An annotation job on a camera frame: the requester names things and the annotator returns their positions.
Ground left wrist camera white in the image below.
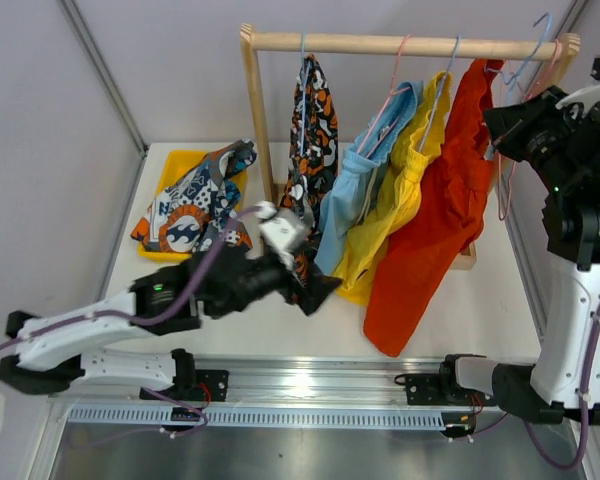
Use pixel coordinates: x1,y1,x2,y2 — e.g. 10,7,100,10
256,201,309,269

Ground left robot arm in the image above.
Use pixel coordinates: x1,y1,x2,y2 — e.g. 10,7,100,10
0,247,341,400

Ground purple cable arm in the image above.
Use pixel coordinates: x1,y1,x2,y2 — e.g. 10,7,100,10
522,274,600,472
0,204,261,376

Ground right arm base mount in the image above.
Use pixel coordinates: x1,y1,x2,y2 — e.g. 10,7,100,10
394,366,475,407

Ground aluminium mounting rail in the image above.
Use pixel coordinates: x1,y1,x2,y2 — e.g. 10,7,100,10
47,357,556,404

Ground blue wire hanger far left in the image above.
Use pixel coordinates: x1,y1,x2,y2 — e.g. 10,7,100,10
299,31,308,158

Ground yellow shorts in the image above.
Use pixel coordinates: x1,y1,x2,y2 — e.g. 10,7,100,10
331,72,452,306

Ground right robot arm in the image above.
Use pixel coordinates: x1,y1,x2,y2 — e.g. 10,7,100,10
436,82,600,425

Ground wooden clothes rack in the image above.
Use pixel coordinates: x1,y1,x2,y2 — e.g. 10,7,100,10
239,22,581,271

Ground aluminium frame post left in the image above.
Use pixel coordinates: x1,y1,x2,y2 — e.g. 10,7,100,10
57,0,148,156

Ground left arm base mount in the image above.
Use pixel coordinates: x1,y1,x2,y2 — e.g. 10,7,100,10
159,369,230,402

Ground pink wire hanger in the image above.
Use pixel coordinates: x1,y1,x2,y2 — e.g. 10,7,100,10
496,39,563,222
356,34,413,154

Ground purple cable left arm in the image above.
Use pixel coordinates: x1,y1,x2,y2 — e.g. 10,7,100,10
0,204,261,376

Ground light blue shorts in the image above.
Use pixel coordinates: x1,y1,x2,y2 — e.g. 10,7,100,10
314,81,423,275

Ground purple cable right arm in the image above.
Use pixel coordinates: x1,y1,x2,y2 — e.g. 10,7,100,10
522,274,600,472

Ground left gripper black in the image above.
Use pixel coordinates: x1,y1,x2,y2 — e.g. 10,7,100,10
211,241,344,321

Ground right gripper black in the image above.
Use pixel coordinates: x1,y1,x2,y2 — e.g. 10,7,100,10
485,85,589,196

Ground yellow plastic tray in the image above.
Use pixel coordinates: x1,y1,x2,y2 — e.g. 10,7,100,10
137,148,251,264

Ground orange red shorts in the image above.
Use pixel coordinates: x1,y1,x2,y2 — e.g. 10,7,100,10
363,59,504,357

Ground blue patterned print shorts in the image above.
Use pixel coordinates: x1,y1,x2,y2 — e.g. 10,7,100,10
131,139,259,256

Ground pink wire hanger on rack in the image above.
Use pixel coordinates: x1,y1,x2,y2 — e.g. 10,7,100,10
356,34,413,154

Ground slotted cable duct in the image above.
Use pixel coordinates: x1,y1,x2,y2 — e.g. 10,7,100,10
68,404,446,431

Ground black orange camouflage shorts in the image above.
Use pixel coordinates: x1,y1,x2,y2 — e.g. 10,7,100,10
276,53,340,301

